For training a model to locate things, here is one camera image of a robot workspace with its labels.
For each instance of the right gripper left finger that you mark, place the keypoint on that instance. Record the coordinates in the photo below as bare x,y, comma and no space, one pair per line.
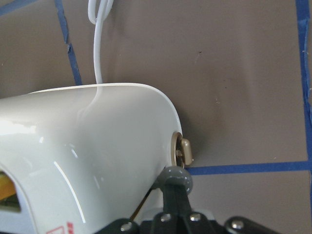
168,199

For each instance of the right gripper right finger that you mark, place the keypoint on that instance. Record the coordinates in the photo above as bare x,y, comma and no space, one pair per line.
182,202

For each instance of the white two-slot toaster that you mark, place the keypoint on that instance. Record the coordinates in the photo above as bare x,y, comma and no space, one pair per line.
81,157

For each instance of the yellow toast slice in toaster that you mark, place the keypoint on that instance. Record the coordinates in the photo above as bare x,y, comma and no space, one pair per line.
7,187

